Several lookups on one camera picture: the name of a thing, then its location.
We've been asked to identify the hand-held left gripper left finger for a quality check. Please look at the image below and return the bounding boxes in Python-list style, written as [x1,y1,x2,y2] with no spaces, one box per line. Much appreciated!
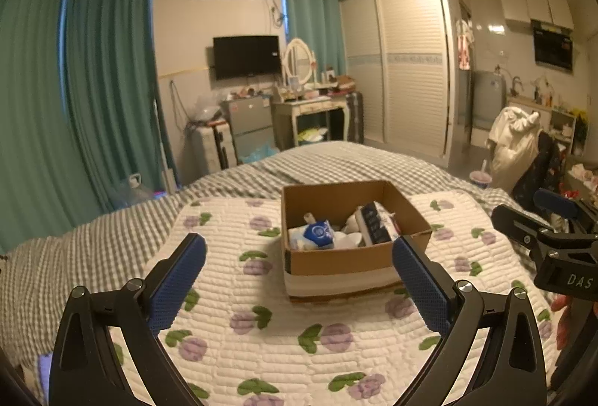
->
[49,232,207,406]

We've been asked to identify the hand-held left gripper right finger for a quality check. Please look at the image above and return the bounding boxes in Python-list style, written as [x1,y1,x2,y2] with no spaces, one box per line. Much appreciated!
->
[391,235,547,406]

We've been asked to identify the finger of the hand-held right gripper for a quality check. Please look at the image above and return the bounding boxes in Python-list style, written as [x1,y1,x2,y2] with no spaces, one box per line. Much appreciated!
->
[491,204,558,258]
[534,188,598,235]

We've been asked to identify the dark striped cloth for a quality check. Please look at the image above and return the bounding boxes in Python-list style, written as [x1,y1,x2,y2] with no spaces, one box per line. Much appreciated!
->
[357,202,394,246]

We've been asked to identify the white sock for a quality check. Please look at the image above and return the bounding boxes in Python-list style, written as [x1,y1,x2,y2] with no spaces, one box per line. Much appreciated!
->
[335,232,364,249]

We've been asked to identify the cardboard box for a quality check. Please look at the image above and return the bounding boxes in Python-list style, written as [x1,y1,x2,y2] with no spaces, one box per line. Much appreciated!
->
[280,180,433,304]

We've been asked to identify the blue tissue packet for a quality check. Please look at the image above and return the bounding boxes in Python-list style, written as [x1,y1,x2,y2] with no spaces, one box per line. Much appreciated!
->
[299,221,336,250]

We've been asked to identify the person's right hand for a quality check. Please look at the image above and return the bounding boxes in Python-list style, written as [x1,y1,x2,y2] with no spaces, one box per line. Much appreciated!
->
[551,294,574,351]

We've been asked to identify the dark floral garment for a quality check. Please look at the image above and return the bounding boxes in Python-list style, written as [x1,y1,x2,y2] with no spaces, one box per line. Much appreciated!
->
[511,130,561,210]

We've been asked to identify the purple drink cup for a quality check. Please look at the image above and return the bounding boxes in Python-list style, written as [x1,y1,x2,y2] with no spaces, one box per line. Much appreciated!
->
[468,159,491,189]

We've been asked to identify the white floral quilt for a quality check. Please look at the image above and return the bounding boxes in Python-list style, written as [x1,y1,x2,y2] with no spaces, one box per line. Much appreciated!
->
[140,188,554,406]

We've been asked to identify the white clothes pile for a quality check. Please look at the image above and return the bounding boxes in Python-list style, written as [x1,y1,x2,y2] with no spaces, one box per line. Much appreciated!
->
[488,106,543,192]

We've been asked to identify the white shelf unit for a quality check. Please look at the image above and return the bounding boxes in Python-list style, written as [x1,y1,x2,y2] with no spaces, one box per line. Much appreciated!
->
[507,95,577,155]

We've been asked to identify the clear water jug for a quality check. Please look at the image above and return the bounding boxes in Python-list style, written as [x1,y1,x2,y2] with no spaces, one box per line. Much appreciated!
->
[119,173,152,206]

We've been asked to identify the white suitcase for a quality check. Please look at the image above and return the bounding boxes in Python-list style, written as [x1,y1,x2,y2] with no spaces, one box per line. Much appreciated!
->
[189,121,237,178]

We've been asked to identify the blue plastic bag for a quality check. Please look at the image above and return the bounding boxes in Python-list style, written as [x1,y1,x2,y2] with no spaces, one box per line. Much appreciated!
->
[243,144,281,164]

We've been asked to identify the silver mini fridge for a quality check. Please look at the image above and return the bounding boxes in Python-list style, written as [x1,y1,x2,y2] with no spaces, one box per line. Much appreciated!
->
[221,96,276,164]

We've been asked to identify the clear plastic bag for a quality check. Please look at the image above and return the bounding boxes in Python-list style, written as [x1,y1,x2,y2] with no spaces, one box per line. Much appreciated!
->
[189,95,220,122]

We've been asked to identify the hanging pink garment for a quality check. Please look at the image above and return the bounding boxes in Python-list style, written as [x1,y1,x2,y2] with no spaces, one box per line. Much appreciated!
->
[455,19,472,71]

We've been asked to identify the dark suitcase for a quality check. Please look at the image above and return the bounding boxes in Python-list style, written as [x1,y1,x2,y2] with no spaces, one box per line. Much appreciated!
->
[346,91,365,144]

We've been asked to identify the white sliding door wardrobe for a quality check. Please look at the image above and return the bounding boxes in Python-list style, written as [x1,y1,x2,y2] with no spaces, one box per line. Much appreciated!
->
[337,0,456,159]

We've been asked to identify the wide green curtain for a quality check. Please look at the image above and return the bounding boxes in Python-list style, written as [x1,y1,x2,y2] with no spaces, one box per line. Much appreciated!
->
[0,0,72,255]
[63,0,158,213]

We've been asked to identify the white dressing table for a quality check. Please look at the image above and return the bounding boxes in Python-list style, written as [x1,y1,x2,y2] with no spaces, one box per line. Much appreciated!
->
[271,98,352,150]

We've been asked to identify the white oval vanity mirror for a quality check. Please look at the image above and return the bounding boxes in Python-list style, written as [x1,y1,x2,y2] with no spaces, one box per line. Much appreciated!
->
[281,38,317,86]

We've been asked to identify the narrow teal curtain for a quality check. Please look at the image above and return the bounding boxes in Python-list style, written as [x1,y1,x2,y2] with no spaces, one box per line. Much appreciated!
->
[279,0,349,80]

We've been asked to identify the hanging wall cable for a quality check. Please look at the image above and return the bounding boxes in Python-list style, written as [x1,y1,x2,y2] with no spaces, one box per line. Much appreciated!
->
[169,79,188,127]

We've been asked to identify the white wall cabinets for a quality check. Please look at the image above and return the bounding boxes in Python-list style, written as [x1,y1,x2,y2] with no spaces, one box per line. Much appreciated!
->
[497,0,574,30]

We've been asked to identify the black wall television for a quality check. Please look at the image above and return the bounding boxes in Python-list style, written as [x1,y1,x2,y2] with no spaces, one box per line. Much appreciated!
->
[212,35,282,82]

